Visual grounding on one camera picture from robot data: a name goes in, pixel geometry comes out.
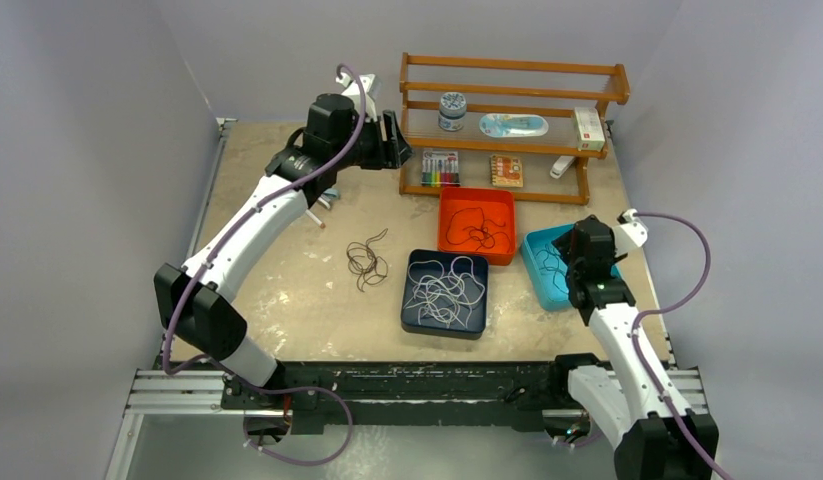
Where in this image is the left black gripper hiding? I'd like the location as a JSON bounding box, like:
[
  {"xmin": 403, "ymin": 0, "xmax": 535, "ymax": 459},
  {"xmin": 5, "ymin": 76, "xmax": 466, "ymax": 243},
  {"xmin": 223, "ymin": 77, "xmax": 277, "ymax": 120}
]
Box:
[{"xmin": 332, "ymin": 110, "xmax": 413, "ymax": 172}]

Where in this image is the brown cable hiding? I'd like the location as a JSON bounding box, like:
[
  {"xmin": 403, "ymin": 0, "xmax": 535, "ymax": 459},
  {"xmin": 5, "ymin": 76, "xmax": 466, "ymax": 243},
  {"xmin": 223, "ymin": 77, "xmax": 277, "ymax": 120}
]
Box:
[{"xmin": 345, "ymin": 228, "xmax": 392, "ymax": 293}]

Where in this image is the dark blue plastic bin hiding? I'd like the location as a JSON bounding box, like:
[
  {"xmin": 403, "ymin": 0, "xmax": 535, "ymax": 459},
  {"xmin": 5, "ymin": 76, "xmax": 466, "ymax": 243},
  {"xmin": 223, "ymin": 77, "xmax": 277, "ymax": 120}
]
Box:
[{"xmin": 400, "ymin": 249, "xmax": 489, "ymax": 340}]

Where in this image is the white cable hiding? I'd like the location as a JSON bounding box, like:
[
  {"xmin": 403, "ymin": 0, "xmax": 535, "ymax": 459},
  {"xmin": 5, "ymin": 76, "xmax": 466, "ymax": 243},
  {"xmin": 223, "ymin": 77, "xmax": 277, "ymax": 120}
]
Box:
[{"xmin": 402, "ymin": 254, "xmax": 488, "ymax": 331}]

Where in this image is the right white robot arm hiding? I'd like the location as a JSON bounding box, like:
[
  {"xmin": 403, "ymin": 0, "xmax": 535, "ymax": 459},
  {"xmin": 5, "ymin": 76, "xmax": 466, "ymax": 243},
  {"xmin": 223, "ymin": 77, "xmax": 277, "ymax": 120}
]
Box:
[{"xmin": 548, "ymin": 209, "xmax": 719, "ymax": 479}]

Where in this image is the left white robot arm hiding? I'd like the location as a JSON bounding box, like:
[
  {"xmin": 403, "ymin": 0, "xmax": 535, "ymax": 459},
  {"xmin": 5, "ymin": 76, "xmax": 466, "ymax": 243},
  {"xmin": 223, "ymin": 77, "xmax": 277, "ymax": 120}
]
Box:
[{"xmin": 153, "ymin": 94, "xmax": 413, "ymax": 409}]

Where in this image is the coloured marker pen pack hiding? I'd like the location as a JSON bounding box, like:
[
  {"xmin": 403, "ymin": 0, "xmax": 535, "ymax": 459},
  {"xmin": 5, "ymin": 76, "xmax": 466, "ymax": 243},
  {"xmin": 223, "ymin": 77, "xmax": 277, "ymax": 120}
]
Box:
[{"xmin": 421, "ymin": 149, "xmax": 460, "ymax": 188}]

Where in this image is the light blue plastic bin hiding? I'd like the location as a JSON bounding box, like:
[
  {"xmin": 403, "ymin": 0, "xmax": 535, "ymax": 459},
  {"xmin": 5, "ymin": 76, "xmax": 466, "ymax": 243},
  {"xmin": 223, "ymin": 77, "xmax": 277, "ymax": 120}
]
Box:
[{"xmin": 521, "ymin": 223, "xmax": 635, "ymax": 322}]

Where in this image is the white blue lidded jar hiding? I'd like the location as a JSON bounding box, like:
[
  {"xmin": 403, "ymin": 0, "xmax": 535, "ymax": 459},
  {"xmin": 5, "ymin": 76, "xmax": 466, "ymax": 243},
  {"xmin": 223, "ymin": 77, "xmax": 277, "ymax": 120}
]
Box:
[{"xmin": 438, "ymin": 91, "xmax": 467, "ymax": 132}]

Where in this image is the light blue stapler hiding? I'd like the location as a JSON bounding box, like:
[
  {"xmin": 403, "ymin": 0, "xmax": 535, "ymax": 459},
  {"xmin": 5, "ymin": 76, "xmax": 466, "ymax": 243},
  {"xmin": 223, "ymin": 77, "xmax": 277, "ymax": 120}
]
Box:
[{"xmin": 319, "ymin": 188, "xmax": 341, "ymax": 210}]

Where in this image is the white small device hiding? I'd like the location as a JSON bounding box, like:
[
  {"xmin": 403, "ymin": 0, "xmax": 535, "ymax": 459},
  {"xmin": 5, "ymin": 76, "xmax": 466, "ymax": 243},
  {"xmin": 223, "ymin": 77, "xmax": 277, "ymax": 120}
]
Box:
[{"xmin": 549, "ymin": 156, "xmax": 575, "ymax": 179}]

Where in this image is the blue packaged item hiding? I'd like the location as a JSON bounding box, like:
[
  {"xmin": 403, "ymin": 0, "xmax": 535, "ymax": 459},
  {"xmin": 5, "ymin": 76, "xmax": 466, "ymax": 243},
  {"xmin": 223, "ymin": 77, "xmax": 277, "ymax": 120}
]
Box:
[{"xmin": 478, "ymin": 113, "xmax": 549, "ymax": 138}]

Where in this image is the white orange marker pen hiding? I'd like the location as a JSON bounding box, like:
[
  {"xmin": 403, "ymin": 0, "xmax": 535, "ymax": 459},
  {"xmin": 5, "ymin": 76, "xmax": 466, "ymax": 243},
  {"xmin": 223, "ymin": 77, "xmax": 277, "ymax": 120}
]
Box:
[{"xmin": 305, "ymin": 210, "xmax": 326, "ymax": 229}]

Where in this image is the orange plastic bin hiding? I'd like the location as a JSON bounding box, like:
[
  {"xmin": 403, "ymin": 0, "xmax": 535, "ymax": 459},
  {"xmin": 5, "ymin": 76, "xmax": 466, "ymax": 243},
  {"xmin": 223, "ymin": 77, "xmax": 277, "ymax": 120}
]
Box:
[{"xmin": 437, "ymin": 187, "xmax": 518, "ymax": 266}]

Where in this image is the orange spiral notebook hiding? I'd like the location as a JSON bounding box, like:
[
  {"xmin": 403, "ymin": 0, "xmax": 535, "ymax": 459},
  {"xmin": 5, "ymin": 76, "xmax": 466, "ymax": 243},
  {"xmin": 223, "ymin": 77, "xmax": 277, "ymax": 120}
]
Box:
[{"xmin": 490, "ymin": 154, "xmax": 524, "ymax": 188}]

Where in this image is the white red box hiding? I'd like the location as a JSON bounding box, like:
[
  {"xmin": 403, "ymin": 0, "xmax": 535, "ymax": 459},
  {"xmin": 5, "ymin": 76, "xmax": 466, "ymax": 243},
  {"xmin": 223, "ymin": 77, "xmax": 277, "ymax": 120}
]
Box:
[{"xmin": 572, "ymin": 107, "xmax": 606, "ymax": 152}]

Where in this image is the wooden shelf rack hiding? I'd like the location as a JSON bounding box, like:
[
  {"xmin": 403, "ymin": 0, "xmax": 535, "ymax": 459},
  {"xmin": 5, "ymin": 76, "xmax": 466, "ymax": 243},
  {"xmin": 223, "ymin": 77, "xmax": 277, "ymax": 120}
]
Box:
[{"xmin": 399, "ymin": 52, "xmax": 631, "ymax": 205}]

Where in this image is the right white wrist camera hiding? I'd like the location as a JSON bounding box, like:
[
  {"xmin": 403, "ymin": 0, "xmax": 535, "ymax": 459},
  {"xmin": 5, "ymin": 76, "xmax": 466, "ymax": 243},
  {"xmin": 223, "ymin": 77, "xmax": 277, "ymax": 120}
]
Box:
[{"xmin": 612, "ymin": 208, "xmax": 648, "ymax": 261}]

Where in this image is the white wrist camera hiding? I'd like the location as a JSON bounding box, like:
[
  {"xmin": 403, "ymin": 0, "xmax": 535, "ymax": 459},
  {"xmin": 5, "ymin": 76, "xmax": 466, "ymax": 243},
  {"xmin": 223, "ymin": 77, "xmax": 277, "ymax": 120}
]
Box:
[
  {"xmin": 335, "ymin": 71, "xmax": 382, "ymax": 109},
  {"xmin": 612, "ymin": 208, "xmax": 648, "ymax": 261}
]

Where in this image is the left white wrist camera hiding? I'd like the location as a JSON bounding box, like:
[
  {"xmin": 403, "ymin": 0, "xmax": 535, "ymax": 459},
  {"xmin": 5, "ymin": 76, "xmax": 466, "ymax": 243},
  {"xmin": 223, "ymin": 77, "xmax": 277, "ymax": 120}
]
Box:
[{"xmin": 335, "ymin": 71, "xmax": 382, "ymax": 109}]

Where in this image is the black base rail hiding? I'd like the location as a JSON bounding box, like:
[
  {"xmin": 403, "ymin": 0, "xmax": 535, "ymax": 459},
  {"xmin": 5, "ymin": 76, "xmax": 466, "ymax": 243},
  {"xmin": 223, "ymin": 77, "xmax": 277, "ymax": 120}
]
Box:
[{"xmin": 222, "ymin": 354, "xmax": 593, "ymax": 435}]

